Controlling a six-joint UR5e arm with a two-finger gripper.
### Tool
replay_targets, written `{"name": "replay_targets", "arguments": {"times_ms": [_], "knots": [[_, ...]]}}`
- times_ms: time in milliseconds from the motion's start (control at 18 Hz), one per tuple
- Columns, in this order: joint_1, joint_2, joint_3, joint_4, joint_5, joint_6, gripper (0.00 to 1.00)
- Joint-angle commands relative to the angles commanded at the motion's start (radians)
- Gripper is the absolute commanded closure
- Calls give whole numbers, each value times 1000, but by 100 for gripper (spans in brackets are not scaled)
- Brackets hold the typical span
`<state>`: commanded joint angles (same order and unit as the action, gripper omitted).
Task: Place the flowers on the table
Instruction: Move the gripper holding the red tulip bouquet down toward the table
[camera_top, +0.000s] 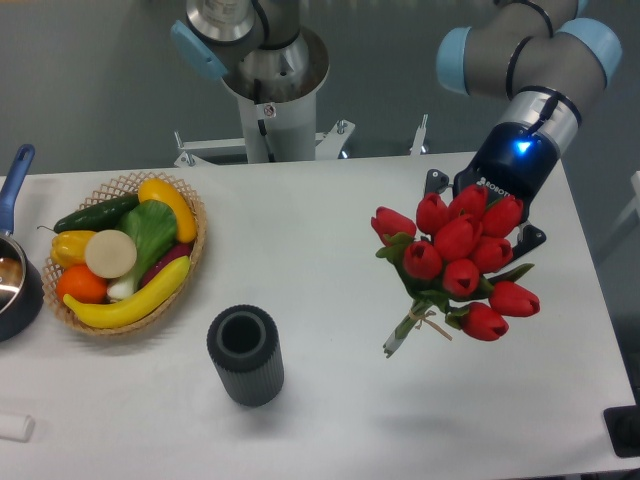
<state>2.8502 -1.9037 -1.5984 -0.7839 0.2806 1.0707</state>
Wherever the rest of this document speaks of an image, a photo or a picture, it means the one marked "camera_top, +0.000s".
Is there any orange fruit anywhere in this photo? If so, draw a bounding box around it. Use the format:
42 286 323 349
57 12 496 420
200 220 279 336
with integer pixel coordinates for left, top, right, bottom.
55 265 108 304

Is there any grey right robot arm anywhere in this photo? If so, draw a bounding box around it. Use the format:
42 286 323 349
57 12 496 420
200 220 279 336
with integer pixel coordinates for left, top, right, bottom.
436 1 622 210

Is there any red tulip bouquet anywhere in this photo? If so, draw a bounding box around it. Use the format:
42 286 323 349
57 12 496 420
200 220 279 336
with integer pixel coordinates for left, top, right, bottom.
371 185 541 357

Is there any dark grey ribbed vase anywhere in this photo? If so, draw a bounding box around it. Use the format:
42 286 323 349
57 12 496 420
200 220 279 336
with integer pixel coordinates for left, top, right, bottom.
206 305 284 407

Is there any white green onion bulb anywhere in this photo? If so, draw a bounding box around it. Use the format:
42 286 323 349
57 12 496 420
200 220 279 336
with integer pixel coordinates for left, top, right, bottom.
107 272 137 303

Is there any woven wicker basket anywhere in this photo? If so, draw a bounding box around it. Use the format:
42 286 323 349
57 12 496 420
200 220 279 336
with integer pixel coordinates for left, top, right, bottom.
41 172 207 336

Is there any green cucumber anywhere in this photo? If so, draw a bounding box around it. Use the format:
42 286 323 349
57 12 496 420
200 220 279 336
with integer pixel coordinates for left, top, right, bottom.
38 194 139 234

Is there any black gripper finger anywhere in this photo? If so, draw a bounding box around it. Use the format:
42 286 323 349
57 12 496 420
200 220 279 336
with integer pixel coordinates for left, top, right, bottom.
512 223 546 261
423 169 453 196

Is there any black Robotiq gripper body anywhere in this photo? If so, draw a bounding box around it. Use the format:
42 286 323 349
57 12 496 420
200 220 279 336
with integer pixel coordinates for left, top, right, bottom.
453 122 559 221

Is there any yellow squash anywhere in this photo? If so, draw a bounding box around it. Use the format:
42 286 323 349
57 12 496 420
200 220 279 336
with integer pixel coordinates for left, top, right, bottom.
138 178 197 243

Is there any yellow banana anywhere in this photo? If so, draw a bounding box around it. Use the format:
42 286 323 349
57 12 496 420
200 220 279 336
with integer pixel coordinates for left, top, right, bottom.
63 256 191 330

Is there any yellow bell pepper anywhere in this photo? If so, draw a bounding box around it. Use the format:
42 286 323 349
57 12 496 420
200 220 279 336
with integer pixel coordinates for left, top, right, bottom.
50 230 96 269

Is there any beige round disc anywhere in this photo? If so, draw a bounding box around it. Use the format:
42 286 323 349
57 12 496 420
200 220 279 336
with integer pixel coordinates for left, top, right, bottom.
84 230 137 279

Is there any white cylinder object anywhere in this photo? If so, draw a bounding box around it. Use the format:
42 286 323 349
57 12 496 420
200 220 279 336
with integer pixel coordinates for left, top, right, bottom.
0 411 36 443

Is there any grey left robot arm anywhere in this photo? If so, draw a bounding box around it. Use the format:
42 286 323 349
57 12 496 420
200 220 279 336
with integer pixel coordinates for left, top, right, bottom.
171 1 453 164

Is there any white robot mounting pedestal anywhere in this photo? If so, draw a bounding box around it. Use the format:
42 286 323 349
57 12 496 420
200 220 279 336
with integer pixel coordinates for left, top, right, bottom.
173 92 430 169

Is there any blue handled saucepan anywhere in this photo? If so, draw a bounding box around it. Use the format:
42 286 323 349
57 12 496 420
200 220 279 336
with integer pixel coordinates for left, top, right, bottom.
1 144 44 342

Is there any purple eggplant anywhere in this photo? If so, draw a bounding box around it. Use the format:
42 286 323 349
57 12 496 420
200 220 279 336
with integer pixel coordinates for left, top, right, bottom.
139 243 192 288

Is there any green lettuce leaf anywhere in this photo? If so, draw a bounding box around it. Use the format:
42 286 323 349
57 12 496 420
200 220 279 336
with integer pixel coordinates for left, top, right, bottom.
116 200 177 286

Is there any black device at edge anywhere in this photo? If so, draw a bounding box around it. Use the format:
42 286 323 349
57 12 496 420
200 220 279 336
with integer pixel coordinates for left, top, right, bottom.
603 405 639 458

